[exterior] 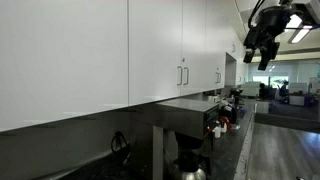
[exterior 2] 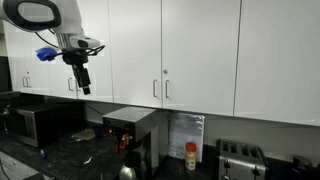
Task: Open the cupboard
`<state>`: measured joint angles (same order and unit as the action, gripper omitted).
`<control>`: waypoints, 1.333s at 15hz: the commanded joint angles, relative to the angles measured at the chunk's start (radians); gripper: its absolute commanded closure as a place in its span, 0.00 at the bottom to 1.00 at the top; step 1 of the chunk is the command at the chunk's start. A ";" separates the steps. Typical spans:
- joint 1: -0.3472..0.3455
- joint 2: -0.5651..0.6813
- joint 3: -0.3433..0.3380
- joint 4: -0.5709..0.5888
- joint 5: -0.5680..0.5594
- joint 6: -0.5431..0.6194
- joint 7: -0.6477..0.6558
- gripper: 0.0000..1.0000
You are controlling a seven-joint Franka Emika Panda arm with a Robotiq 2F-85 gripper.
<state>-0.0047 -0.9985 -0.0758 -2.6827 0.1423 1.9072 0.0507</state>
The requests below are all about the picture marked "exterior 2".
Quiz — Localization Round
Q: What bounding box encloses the stainless coffee brewer machine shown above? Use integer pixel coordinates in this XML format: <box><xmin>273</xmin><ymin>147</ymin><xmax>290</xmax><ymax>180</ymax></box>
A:
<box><xmin>102</xmin><ymin>106</ymin><xmax>169</xmax><ymax>176</ymax></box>

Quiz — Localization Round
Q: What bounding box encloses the steel handle of door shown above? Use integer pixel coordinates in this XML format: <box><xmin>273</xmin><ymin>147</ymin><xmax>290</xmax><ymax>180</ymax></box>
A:
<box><xmin>153</xmin><ymin>79</ymin><xmax>157</xmax><ymax>98</ymax></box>

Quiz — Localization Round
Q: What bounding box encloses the steel four-slot toaster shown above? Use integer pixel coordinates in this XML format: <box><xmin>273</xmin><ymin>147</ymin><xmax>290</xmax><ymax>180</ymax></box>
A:
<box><xmin>216</xmin><ymin>139</ymin><xmax>270</xmax><ymax>180</ymax></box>

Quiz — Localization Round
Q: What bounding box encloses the steel microwave oven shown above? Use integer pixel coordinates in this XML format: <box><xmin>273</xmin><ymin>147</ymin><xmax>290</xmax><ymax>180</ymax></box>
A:
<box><xmin>6</xmin><ymin>103</ymin><xmax>86</xmax><ymax>148</ymax></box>

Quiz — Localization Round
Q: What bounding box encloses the steel handle right-centre door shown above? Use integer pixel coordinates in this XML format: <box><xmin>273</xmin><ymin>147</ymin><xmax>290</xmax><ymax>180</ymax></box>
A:
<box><xmin>165</xmin><ymin>80</ymin><xmax>170</xmax><ymax>99</ymax></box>

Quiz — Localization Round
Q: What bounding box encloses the steel coffee carafe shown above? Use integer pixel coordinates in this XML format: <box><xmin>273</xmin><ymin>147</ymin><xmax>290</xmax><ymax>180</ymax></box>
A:
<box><xmin>119</xmin><ymin>151</ymin><xmax>147</xmax><ymax>180</ymax></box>

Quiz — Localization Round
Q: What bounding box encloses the white handwritten paper notice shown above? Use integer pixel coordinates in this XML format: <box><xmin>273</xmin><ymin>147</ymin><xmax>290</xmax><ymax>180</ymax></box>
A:
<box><xmin>168</xmin><ymin>113</ymin><xmax>205</xmax><ymax>162</ymax></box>

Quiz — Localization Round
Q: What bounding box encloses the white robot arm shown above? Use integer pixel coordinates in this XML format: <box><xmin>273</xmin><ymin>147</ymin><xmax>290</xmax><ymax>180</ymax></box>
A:
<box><xmin>0</xmin><ymin>0</ymin><xmax>104</xmax><ymax>95</ymax></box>

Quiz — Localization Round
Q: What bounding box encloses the red-capped creamer bottle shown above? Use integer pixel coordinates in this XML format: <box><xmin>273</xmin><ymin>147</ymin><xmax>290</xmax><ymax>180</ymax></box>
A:
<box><xmin>185</xmin><ymin>142</ymin><xmax>197</xmax><ymax>170</ymax></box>

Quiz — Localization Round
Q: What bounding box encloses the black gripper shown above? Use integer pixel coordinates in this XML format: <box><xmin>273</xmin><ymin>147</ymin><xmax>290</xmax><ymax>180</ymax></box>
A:
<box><xmin>62</xmin><ymin>49</ymin><xmax>91</xmax><ymax>95</ymax></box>

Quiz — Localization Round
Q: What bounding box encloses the white cupboard door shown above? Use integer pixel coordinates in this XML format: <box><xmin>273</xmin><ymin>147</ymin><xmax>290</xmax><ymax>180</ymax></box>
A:
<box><xmin>47</xmin><ymin>0</ymin><xmax>113</xmax><ymax>102</ymax></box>
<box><xmin>162</xmin><ymin>0</ymin><xmax>242</xmax><ymax>115</ymax></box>
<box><xmin>4</xmin><ymin>22</ymin><xmax>50</xmax><ymax>95</ymax></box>
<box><xmin>234</xmin><ymin>0</ymin><xmax>320</xmax><ymax>126</ymax></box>
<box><xmin>109</xmin><ymin>0</ymin><xmax>161</xmax><ymax>108</ymax></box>

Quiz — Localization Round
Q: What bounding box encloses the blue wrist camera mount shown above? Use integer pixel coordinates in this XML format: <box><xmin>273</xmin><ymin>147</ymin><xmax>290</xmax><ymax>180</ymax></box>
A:
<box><xmin>36</xmin><ymin>47</ymin><xmax>57</xmax><ymax>61</ymax></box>

